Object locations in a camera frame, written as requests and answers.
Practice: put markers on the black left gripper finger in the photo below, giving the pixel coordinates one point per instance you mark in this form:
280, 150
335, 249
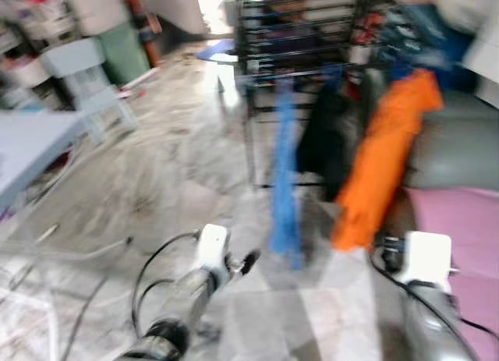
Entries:
249, 261

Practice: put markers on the blue garment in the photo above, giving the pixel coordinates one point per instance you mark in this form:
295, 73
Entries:
284, 182

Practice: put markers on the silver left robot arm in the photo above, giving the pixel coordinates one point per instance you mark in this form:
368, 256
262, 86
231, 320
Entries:
183, 299

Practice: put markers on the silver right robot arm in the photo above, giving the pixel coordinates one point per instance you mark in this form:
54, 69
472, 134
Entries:
429, 322

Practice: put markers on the orange shirt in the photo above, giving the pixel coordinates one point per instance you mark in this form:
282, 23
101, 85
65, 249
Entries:
386, 158

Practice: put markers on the black garment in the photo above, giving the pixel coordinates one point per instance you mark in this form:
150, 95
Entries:
323, 143

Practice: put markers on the grey sofa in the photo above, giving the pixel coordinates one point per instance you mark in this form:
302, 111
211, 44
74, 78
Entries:
460, 143

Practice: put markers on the blue floor mat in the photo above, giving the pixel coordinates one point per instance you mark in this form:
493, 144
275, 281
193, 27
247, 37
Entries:
214, 51

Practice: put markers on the blue bag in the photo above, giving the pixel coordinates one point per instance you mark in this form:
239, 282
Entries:
433, 41

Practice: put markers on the white storage box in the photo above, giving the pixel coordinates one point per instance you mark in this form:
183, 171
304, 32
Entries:
485, 53

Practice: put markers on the light blue folding table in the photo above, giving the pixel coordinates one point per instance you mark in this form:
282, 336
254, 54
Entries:
31, 143

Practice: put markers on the green quilted cover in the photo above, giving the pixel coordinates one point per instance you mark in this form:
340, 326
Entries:
123, 53

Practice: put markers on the light blue kids chair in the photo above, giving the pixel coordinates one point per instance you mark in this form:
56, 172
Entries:
86, 76

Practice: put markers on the black metal drying rack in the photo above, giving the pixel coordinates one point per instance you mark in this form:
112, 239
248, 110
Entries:
296, 10

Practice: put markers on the grey pillow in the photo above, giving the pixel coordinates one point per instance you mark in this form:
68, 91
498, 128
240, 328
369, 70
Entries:
468, 6

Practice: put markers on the brown wooden plank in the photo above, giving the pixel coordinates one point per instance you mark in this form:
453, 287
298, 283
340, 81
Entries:
140, 18

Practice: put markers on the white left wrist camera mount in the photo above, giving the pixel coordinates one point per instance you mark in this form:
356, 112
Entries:
212, 248

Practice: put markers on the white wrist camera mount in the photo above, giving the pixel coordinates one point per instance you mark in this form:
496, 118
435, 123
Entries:
427, 256
212, 248

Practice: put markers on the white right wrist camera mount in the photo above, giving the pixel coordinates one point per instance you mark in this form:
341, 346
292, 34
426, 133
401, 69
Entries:
427, 256

